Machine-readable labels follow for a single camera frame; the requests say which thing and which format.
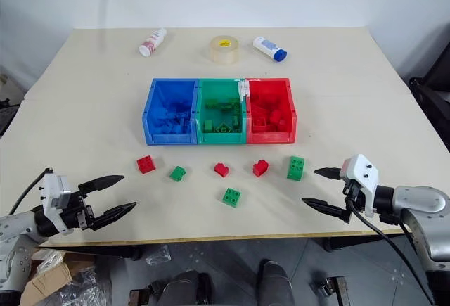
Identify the black table frame bar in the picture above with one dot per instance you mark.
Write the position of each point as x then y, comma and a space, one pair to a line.
105, 250
346, 242

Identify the white bottle with blue cap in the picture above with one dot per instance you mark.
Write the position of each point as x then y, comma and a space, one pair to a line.
269, 48

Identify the white bottle with red print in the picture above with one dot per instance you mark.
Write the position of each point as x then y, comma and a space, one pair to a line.
152, 43

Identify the dark crate beside table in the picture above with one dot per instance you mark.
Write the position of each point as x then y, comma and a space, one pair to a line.
8, 117

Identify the brown cardboard box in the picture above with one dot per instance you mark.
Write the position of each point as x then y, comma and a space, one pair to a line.
49, 279

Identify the dark rounded shape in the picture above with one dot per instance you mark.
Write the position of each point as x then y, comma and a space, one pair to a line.
276, 283
188, 288

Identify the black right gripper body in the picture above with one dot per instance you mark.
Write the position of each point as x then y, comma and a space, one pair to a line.
355, 197

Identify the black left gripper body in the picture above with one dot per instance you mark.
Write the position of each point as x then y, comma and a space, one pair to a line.
75, 216

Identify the green plastic bin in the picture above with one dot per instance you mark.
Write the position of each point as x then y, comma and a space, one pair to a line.
221, 139

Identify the black equipment beside table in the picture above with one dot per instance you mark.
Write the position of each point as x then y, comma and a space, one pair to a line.
434, 88

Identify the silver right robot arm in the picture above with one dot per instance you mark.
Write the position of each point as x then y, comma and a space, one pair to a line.
422, 204

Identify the red four-stud building block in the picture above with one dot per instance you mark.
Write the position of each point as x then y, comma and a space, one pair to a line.
147, 165

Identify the dark green stacked block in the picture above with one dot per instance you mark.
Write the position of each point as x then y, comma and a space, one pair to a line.
230, 105

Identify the narrow green block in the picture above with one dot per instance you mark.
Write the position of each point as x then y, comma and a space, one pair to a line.
236, 123

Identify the red hollow square block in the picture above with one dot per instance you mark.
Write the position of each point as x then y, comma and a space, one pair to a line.
259, 122

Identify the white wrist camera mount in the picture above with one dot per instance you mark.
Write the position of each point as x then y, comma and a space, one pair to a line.
52, 186
365, 176

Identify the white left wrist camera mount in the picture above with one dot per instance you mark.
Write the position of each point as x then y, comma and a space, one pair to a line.
52, 186

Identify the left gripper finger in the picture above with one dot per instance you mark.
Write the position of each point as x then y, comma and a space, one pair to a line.
102, 182
114, 214

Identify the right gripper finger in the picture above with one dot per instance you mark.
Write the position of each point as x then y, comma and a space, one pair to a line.
325, 207
330, 172

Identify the small green building block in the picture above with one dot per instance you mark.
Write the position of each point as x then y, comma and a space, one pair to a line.
177, 174

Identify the clear plastic bag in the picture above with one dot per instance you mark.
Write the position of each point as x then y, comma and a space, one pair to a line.
82, 288

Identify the small crumpled plastic bag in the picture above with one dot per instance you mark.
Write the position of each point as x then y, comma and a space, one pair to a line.
159, 255

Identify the blue plastic bin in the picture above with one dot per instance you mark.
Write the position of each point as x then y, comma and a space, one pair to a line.
170, 139

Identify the red plastic bin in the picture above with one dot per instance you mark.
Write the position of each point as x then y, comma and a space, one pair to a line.
270, 138

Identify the flat green four-stud block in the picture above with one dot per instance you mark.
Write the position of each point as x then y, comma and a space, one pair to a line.
231, 197

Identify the blue flat block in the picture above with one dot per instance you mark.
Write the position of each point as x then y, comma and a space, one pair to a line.
174, 128

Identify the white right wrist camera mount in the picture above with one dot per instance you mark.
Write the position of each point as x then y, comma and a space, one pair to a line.
365, 176

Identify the tall green four-stud block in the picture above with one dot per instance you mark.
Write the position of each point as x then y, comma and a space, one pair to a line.
295, 170

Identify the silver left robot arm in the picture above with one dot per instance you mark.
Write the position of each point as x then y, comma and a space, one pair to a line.
14, 246

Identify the red notched building block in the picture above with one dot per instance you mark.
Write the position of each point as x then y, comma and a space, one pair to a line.
260, 169

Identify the small red building block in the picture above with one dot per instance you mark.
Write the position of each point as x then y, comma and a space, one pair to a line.
221, 170

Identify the clear packing tape roll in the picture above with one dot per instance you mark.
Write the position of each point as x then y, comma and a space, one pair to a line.
225, 51

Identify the red cube block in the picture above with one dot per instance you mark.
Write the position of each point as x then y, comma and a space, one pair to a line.
275, 116

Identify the white tape strip on bins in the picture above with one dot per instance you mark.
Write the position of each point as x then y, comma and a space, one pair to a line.
242, 89

